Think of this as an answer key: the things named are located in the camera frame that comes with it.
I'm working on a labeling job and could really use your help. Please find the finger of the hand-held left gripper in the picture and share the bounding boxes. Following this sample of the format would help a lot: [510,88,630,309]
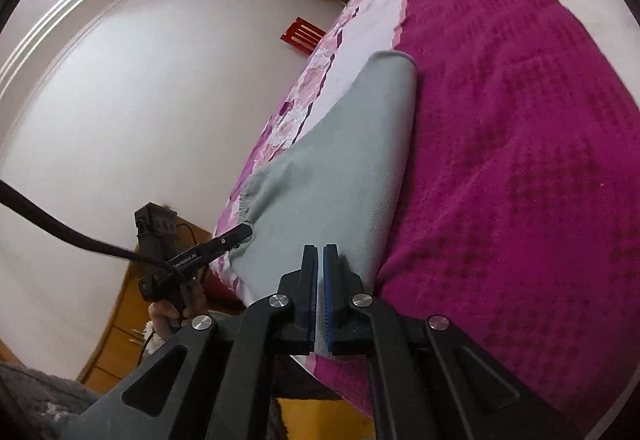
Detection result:
[171,223,253,274]

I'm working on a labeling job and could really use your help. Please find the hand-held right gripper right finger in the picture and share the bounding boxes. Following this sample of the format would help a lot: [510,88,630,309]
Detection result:
[322,244,583,440]

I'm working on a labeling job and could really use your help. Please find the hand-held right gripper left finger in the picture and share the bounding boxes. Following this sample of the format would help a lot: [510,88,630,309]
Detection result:
[60,244,319,440]

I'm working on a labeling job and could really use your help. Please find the grey pants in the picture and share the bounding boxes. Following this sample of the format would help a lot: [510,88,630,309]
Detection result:
[227,51,418,293]

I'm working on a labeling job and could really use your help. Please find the person's left hand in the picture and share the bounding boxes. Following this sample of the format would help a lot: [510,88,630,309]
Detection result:
[147,289,209,335]

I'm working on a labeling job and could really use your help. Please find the wooden bedside cabinet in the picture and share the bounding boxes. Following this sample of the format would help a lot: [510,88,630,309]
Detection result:
[75,225,216,396]

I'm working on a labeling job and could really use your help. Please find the grey fleece clothing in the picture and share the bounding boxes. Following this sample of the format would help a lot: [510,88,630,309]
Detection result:
[0,362,101,440]

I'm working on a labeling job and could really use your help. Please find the red wooden chair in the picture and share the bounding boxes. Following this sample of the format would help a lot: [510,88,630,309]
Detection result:
[280,17,328,56]

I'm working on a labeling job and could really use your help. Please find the bed with pink-magenta quilt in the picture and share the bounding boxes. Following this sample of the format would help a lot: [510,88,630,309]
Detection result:
[207,0,640,436]

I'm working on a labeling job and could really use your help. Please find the black cable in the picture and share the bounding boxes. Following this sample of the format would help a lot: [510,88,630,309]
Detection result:
[0,179,176,267]

